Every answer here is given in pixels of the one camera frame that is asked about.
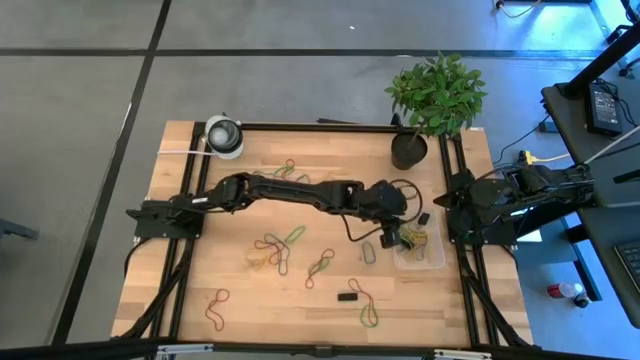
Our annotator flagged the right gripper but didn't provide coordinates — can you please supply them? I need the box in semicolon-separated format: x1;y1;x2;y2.
433;169;481;244

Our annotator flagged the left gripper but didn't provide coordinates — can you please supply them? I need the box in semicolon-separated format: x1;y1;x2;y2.
357;178;409;250

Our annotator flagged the yellow rubber band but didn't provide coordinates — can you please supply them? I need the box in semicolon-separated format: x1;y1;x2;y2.
399;223;432;244
407;239;434;264
243;247;274;272

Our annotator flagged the clear plastic bin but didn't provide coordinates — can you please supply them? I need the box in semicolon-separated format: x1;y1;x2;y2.
392;207;447;272

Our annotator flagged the black plant pot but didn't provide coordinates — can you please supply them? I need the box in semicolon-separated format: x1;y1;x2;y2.
390;130;430;171

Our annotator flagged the green leafy plant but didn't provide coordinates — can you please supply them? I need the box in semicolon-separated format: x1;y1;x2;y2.
383;51;489;140

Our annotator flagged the red labelled plastic bottle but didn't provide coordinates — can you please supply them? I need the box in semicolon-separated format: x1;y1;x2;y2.
546;282;585;300

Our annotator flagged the black office desk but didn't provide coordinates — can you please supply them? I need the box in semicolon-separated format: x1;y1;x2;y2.
541;82;640;209
577;205;640;330

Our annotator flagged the black power adapter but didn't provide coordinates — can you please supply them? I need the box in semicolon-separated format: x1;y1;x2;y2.
585;82;625;137

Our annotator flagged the black keyboard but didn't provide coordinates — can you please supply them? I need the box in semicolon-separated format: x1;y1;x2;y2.
613;240;640;294

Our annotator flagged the black diagonal stand pole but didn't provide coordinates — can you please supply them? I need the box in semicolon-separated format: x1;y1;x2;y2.
556;22;640;100

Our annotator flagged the black overhead crossbar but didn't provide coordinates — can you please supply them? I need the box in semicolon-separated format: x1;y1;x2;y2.
0;337;640;360

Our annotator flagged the grey chair leg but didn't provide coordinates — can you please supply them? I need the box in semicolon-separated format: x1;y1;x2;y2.
0;217;40;242

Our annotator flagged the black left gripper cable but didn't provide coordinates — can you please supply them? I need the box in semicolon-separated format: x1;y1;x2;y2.
341;178;424;243

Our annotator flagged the yellow plug with cable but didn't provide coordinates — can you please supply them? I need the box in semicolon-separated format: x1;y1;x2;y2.
518;149;574;167

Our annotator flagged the silver metal bracket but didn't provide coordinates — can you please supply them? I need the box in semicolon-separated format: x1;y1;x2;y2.
433;348;494;360
156;343;215;357

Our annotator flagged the white desk cable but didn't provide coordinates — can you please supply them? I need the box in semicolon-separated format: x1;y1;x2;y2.
582;124;640;166

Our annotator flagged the white lamp cable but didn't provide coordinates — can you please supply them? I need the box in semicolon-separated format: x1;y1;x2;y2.
157;148;217;158

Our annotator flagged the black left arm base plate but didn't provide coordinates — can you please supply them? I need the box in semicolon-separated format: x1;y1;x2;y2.
125;198;205;240

